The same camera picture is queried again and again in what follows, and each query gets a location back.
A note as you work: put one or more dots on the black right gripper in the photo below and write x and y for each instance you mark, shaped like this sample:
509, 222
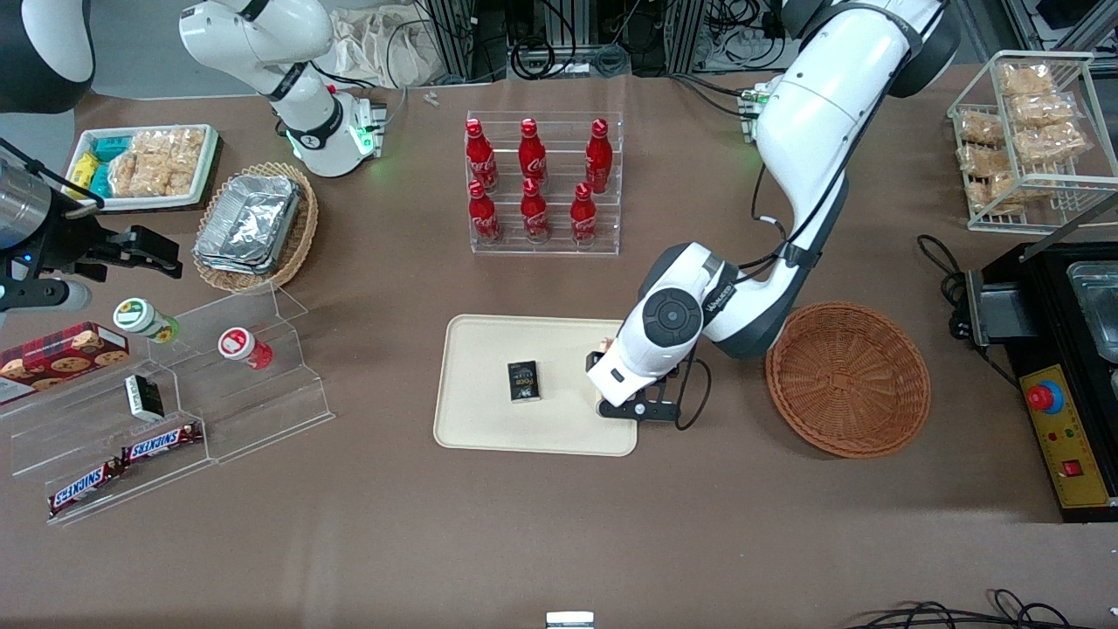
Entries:
72, 243

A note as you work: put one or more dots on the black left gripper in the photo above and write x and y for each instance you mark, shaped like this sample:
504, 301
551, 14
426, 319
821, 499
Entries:
590, 360

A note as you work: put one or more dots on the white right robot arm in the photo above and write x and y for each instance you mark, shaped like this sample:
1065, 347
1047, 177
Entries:
262, 35

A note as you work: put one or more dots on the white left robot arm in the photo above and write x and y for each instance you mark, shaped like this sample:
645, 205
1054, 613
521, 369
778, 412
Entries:
821, 114

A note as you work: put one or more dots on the white rectangular snack tray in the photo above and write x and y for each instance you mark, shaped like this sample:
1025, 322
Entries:
205, 175

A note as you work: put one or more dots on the light oval wicker basket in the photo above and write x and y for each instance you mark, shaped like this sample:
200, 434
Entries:
301, 236

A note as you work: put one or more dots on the cream plastic tray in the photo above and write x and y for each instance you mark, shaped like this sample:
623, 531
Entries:
480, 419

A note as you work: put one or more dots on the brown round wicker basket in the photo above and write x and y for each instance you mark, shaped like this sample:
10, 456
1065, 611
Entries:
838, 384

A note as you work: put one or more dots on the green lid cup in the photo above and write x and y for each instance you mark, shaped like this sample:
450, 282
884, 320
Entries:
140, 316

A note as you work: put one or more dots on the clear cracker bag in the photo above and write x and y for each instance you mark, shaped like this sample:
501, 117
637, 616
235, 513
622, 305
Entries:
138, 176
150, 144
188, 162

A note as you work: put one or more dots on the teal snack packet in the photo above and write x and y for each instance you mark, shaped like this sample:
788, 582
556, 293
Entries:
100, 181
111, 148

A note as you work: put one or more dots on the aluminium foil container stack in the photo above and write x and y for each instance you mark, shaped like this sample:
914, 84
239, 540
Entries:
249, 223

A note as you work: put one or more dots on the yellow snack packet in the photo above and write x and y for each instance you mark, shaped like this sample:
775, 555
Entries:
83, 170

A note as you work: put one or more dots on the red lid cup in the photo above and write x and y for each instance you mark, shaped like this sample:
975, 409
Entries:
240, 345

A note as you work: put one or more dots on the red cookie box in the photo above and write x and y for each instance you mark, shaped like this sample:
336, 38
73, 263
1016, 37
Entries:
61, 358

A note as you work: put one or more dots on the small black white box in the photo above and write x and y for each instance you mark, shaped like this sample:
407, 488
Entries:
144, 397

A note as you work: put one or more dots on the clear acrylic bottle rack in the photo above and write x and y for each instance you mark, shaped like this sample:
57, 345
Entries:
559, 246

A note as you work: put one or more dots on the Snickers bar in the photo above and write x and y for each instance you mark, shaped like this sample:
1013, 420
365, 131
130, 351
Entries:
162, 443
86, 485

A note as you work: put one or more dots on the clear acrylic stepped stand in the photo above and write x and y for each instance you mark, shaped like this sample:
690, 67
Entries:
262, 411

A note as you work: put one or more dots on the red cola bottle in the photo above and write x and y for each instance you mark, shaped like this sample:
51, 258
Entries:
583, 218
534, 214
479, 153
532, 153
599, 157
483, 217

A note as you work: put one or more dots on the small white object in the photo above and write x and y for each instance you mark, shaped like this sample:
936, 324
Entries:
569, 620

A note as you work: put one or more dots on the beige cloth bag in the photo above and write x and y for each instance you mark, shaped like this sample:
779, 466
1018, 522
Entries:
376, 44

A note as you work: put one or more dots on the rice cracker snack pack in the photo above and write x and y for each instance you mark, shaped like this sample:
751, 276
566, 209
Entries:
985, 160
1052, 142
1041, 109
996, 194
980, 128
1024, 80

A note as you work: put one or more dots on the black sealing machine yellow panel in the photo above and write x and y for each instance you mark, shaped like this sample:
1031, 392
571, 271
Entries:
1070, 437

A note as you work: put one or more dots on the aluminium frame structure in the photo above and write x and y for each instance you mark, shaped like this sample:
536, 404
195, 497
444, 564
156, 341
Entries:
664, 35

